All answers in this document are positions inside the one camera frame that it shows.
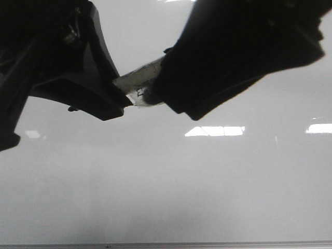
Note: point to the white whiteboard marker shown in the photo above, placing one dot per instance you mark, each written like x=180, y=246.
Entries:
x=137, y=85

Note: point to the white whiteboard with aluminium frame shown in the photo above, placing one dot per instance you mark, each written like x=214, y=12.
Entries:
x=257, y=168

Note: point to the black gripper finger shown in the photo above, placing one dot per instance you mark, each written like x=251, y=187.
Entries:
x=55, y=50
x=227, y=46

